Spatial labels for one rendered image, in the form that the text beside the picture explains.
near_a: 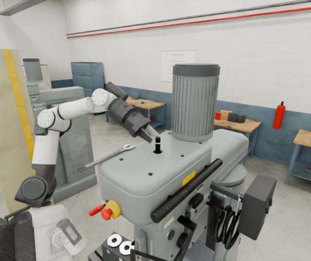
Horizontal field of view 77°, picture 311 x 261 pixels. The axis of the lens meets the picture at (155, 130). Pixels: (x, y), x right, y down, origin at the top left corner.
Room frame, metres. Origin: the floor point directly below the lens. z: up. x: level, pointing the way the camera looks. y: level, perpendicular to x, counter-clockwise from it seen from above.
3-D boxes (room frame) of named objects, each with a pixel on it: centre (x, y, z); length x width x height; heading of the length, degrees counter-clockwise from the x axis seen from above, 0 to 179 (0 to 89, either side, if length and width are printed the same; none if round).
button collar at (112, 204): (0.52, 0.14, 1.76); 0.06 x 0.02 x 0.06; 49
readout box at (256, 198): (0.70, -0.46, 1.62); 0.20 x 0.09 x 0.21; 139
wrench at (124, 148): (0.65, 0.17, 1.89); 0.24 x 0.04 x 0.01; 142
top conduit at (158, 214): (0.62, -0.14, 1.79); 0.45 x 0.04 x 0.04; 139
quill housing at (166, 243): (0.70, -0.01, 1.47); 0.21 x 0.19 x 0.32; 49
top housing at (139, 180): (0.71, -0.02, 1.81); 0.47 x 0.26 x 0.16; 139
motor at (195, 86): (0.88, -0.18, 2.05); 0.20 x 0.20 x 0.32
